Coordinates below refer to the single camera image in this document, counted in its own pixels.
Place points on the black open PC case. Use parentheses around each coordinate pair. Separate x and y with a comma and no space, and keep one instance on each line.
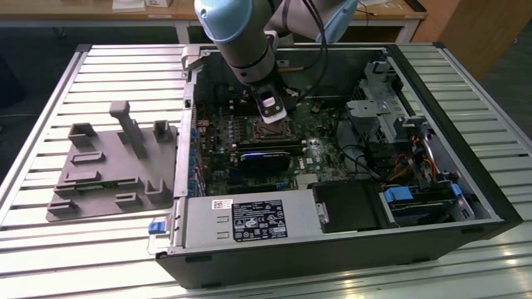
(291,268)

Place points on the black plastic shroud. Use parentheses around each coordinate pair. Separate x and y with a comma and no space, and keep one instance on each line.
(349,205)

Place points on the wooden desk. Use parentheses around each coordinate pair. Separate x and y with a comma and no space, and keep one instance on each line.
(83,17)

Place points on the metal disk bay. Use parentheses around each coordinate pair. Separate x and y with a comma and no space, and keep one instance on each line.
(424,208)

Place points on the blue plastic clip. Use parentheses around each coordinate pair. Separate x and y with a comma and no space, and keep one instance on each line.
(456,190)

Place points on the metal drive cage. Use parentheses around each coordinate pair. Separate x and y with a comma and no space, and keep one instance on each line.
(369,109)

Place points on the large white box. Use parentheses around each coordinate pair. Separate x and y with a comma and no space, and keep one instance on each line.
(128,5)

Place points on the grey power supply unit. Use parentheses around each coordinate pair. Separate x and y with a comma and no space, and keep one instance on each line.
(199,224)

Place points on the blue disk carrier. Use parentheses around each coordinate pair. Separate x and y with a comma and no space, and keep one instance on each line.
(397,194)

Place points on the blue case latch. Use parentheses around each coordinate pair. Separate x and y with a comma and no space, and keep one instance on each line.
(157,226)

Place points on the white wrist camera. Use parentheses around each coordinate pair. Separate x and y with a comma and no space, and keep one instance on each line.
(272,107)

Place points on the CPU socket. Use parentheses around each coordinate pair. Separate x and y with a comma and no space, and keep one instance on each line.
(255,136)

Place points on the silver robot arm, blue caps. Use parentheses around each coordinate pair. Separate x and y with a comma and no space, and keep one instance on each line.
(236,37)

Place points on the black graphics card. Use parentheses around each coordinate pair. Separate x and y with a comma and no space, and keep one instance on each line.
(265,163)

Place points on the small white box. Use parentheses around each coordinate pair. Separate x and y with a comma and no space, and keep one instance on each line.
(157,2)

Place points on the green RAM stick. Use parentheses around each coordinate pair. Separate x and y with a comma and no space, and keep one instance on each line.
(97,187)

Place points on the grey plastic parts rack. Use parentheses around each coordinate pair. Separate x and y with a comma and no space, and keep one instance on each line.
(116,162)

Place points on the silver square CPU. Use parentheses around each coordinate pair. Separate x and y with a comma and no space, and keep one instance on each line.
(276,129)

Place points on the small silver heat sink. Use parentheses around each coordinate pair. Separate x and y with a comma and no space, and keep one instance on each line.
(307,180)

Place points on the black RAM slot bank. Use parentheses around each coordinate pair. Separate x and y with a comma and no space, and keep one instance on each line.
(236,106)

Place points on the green motherboard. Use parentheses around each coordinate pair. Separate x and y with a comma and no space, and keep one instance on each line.
(324,155)

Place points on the wooden cabinet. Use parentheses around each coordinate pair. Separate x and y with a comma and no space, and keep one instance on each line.
(477,31)

